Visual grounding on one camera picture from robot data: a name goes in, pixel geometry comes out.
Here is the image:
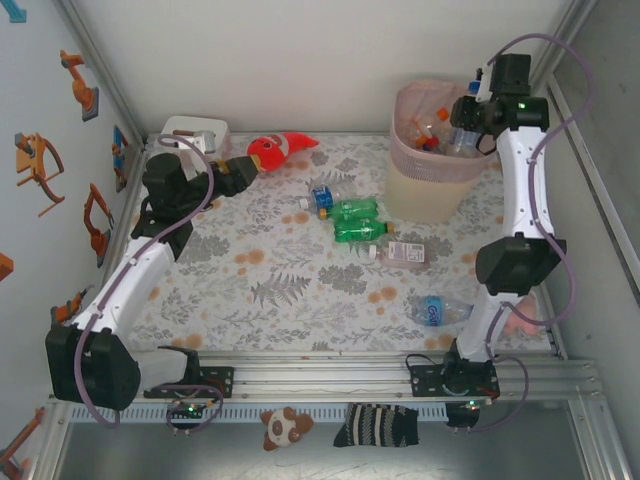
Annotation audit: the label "blue label bottle white cap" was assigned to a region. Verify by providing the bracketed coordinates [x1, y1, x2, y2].
[298, 182, 359, 212]

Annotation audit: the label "orange label orange cap bottle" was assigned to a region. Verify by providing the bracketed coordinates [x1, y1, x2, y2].
[430, 108, 454, 151]

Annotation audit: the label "pale blue label bottle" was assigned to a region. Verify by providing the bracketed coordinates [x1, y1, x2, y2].
[443, 79, 485, 159]

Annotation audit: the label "green Sprite plastic bottle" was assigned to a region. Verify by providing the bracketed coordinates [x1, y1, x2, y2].
[333, 219, 396, 245]
[319, 197, 381, 222]

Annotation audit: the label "Ganten water bottle blue cap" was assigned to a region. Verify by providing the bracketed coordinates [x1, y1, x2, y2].
[410, 293, 475, 330]

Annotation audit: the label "pink plastic bin liner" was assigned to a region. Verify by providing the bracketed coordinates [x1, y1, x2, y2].
[389, 79, 494, 184]

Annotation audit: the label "beige ribbed waste bin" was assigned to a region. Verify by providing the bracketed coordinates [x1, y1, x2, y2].
[384, 79, 496, 225]

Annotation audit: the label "red fish plush toy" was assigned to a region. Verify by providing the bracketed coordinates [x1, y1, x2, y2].
[246, 131, 321, 174]

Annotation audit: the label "white pink tissue box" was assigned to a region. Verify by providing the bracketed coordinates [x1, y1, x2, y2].
[160, 115, 233, 156]

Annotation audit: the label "pink plush toy polka dots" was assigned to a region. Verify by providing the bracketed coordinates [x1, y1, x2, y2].
[502, 293, 542, 337]

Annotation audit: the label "brown white panda plush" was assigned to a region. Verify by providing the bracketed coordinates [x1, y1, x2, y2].
[259, 405, 316, 453]

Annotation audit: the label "black white striped sock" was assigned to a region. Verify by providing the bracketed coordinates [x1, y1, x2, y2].
[332, 402, 421, 449]

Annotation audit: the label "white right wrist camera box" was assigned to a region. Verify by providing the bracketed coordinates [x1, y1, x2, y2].
[473, 66, 494, 104]

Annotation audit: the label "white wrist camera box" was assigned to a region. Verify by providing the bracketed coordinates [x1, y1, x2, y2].
[473, 66, 494, 104]
[180, 129, 222, 177]

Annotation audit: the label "blue and orange wall sticker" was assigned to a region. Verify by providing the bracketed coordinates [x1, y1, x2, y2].
[110, 124, 131, 194]

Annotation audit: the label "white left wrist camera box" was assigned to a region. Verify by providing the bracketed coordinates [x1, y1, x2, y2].
[180, 129, 222, 177]

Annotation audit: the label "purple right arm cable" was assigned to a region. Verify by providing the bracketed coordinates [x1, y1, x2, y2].
[447, 32, 594, 434]

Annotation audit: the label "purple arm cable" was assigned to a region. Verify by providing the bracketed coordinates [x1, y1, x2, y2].
[74, 132, 224, 436]
[447, 32, 594, 434]

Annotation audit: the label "aluminium frame post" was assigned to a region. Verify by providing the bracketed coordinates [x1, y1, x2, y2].
[56, 0, 150, 151]
[512, 0, 600, 136]

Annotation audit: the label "orange claw wall sticker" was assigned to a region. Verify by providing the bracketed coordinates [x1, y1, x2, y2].
[13, 131, 67, 218]

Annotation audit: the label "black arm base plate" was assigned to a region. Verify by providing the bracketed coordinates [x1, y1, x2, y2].
[143, 366, 236, 400]
[407, 353, 501, 401]

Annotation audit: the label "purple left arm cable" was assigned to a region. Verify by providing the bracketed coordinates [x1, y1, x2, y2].
[74, 132, 224, 436]

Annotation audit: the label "aluminium rail frame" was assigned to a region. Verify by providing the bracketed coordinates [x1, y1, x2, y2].
[47, 349, 599, 403]

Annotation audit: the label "white slotted cable duct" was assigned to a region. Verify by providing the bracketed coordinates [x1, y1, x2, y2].
[67, 402, 450, 424]

